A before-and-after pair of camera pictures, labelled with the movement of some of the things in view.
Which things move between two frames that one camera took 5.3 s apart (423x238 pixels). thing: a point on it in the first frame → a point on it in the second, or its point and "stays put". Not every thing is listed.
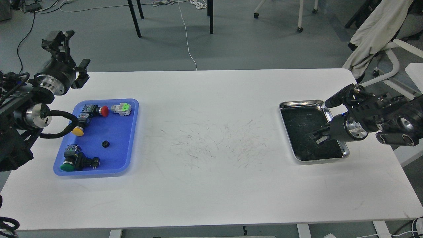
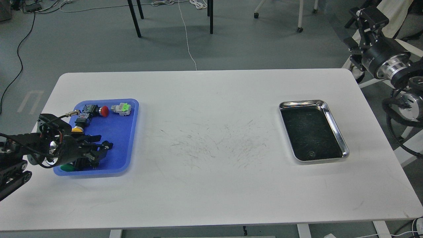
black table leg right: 210,13 stays put
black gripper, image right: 344,127 → 387,60
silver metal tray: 301,118 stays put
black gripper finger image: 85,62 → 100,150
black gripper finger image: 58,48 → 89,138
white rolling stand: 300,28 stays put
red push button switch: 94,109 stays put
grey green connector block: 123,109 stays put
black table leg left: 134,17 stays put
